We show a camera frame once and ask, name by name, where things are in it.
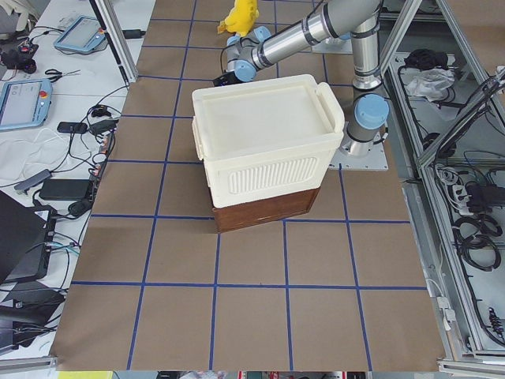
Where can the blue teach pendant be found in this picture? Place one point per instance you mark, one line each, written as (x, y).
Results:
(83, 36)
(25, 104)

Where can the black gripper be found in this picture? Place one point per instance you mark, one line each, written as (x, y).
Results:
(224, 80)

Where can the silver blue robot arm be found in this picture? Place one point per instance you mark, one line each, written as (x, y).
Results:
(259, 49)

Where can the upper blue teach pendant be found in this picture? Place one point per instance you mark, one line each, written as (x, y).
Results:
(83, 36)

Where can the black power adapter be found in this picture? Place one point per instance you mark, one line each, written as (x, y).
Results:
(64, 189)

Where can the aluminium frame post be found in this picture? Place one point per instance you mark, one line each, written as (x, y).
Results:
(107, 18)

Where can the white crumpled cloth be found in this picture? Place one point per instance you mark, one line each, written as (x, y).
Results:
(431, 84)

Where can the lower blue teach pendant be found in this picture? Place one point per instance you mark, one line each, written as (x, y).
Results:
(25, 104)

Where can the white plastic storage box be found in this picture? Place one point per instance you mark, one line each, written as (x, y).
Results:
(267, 138)

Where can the dark wooden drawer cabinet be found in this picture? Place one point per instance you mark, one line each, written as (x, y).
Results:
(249, 214)

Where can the yellow plush toy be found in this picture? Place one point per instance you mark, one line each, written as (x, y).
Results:
(240, 19)

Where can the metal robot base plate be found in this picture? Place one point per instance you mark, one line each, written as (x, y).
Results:
(356, 156)

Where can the black laptop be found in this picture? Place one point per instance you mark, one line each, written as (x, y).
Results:
(25, 234)

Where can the black scissors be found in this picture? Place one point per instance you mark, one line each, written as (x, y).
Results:
(54, 75)

